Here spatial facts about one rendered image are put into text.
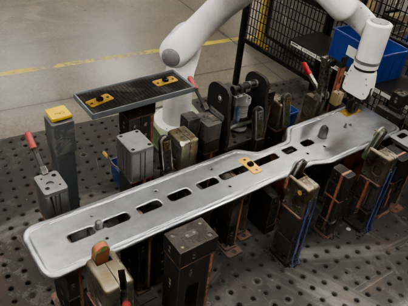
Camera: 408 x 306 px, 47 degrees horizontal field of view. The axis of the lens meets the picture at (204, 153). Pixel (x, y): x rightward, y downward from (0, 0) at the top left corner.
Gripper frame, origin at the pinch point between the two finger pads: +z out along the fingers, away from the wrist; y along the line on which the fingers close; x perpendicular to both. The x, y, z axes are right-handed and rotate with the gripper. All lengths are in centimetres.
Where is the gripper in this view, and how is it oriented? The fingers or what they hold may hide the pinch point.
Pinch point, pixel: (352, 105)
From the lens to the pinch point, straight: 179.2
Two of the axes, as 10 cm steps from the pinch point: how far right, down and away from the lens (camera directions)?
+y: 5.8, 5.3, -6.2
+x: 8.1, -2.9, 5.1
